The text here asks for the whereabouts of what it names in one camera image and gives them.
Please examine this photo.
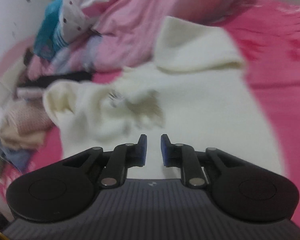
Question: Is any pink floral bed blanket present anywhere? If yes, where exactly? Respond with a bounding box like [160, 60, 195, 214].
[25, 0, 300, 226]

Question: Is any cream white fleece sweater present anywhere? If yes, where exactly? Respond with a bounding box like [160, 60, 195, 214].
[43, 17, 285, 179]

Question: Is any pink patterned duvet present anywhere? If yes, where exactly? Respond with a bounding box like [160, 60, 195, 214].
[27, 0, 234, 80]

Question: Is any stack of folded clothes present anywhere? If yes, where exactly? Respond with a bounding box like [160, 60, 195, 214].
[0, 88, 53, 172]

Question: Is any black folded garment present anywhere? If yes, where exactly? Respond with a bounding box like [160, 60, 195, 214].
[17, 71, 93, 88]

